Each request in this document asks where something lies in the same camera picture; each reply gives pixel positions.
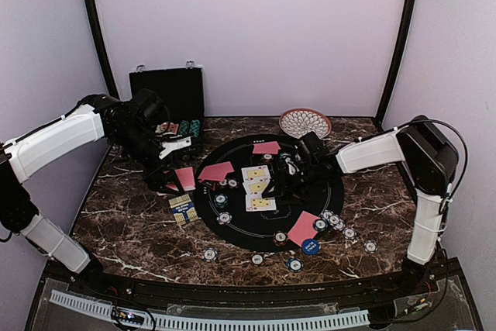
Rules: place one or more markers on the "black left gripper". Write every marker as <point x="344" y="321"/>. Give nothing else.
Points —
<point x="157" y="181"/>

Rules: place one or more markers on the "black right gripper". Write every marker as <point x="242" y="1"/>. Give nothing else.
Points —
<point x="277" y="178"/>

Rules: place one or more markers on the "face-up card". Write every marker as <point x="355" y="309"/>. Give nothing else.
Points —
<point x="255" y="204"/>
<point x="255" y="186"/>
<point x="255" y="172"/>

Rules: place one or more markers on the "red card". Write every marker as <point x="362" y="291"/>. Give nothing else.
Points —
<point x="216" y="172"/>
<point x="271" y="148"/>
<point x="303" y="229"/>

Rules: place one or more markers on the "red triangular all-in button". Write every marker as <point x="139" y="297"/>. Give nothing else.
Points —
<point x="212" y="185"/>

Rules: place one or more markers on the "blue small blind button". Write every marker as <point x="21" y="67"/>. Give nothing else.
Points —
<point x="310" y="247"/>

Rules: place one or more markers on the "brown white chip stack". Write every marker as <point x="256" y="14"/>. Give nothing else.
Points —
<point x="257" y="259"/>

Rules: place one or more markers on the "blue white chip stack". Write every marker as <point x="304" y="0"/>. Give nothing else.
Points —
<point x="209" y="255"/>

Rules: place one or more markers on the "red playing card deck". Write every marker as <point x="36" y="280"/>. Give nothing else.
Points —
<point x="186" y="179"/>

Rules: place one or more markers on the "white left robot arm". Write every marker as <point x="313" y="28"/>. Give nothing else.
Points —
<point x="53" y="161"/>

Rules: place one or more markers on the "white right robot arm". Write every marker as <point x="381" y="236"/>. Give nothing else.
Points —
<point x="427" y="155"/>

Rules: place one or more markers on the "gold card box base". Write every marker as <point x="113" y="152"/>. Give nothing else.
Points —
<point x="183" y="209"/>

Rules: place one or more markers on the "boxed card deck in case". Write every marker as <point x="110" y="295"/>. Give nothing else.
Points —
<point x="167" y="128"/>

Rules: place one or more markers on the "green chip row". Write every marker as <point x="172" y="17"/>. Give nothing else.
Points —
<point x="184" y="128"/>

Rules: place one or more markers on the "round black poker mat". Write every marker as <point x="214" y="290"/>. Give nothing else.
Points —
<point x="254" y="230"/>

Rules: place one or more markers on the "teal chip row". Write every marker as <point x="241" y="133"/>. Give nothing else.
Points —
<point x="195" y="128"/>

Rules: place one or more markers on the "patterned ceramic plate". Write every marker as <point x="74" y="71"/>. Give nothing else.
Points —
<point x="299" y="122"/>

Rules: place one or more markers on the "black poker chip case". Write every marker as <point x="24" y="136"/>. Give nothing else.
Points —
<point x="180" y="89"/>

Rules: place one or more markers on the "white slotted cable duct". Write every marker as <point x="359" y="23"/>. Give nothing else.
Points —
<point x="192" y="317"/>

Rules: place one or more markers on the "left black frame post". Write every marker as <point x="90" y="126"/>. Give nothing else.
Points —
<point x="100" y="47"/>

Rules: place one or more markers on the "black frame post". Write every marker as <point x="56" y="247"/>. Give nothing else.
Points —
<point x="396" y="59"/>
<point x="100" y="47"/>

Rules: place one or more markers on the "right black frame post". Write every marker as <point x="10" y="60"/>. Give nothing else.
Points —
<point x="396" y="59"/>

